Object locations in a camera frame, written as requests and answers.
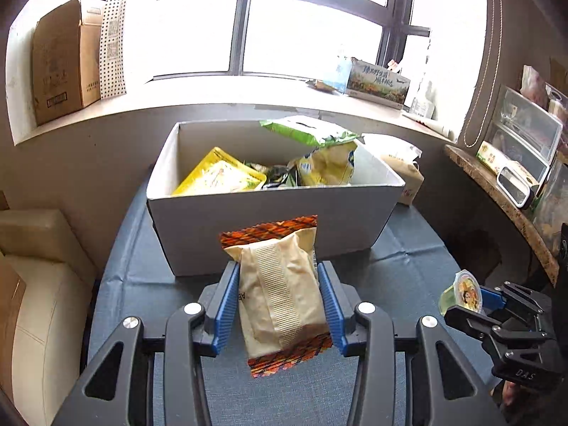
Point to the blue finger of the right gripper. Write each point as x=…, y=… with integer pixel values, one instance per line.
x=492, y=300
x=474, y=324

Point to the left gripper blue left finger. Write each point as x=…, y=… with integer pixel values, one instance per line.
x=223, y=307

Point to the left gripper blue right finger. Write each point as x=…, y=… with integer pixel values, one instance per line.
x=336, y=306

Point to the jelly cup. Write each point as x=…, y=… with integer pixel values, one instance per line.
x=465, y=292

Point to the beige checkered cracker pack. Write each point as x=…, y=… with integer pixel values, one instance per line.
x=280, y=304

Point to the black yellow chips bag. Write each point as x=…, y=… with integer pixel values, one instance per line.
x=278, y=175

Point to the yellow corn snack pouch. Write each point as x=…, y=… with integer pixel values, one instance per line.
x=219, y=172

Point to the green white long snack pack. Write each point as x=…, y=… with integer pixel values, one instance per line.
x=309, y=131

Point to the yellow green chips bag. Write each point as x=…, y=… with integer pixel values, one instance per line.
x=327, y=166

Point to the person right hand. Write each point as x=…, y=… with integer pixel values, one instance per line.
x=514, y=395

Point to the blue grey table cloth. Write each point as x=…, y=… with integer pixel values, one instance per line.
x=404, y=273

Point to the white cardboard storage box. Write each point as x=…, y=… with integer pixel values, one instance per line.
x=350, y=218

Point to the white framed mirror device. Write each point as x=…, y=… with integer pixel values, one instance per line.
x=515, y=187

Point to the green white small box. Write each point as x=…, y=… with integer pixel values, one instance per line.
x=495, y=160

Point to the marble side shelf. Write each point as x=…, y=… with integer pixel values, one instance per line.
x=487, y=181

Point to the clear plastic drawer organizer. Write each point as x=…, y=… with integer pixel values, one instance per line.
x=524, y=132

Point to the white tube on sill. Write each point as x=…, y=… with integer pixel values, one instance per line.
x=433, y=125

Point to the white lotion bottle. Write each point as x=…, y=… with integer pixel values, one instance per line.
x=422, y=103

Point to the flat cardboard sheet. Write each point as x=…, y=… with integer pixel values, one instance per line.
x=12, y=289

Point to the small wrapper on sill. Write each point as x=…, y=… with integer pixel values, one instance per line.
x=321, y=86

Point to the printed tissue box on sill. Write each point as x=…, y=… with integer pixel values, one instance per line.
x=376, y=84

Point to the white SANFU shopping bag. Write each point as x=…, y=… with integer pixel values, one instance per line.
x=128, y=46

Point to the brown cardboard box on sill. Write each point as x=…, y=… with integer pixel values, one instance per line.
x=65, y=59

